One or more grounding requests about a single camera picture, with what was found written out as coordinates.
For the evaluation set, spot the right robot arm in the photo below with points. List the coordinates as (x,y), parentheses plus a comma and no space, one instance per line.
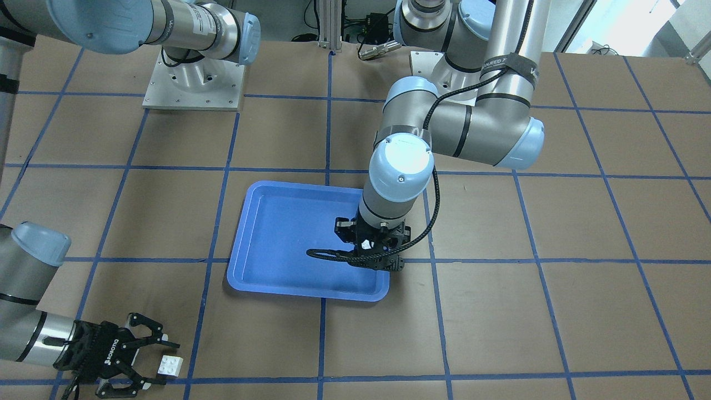
(31,254)

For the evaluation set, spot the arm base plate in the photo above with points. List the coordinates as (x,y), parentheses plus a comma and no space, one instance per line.
(434,67)
(206,85)

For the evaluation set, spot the blue plastic tray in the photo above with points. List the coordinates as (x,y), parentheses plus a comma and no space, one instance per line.
(279,222)

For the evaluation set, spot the aluminium frame post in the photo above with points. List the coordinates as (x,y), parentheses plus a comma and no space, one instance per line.
(329,25)

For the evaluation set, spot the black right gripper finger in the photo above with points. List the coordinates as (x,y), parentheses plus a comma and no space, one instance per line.
(138,382)
(157,336)

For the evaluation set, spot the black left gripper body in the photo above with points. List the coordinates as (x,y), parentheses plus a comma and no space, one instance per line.
(344,230)

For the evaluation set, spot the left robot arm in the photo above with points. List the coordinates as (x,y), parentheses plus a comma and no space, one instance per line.
(475,106)

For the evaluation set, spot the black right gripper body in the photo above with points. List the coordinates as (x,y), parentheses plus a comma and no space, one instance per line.
(90,348)

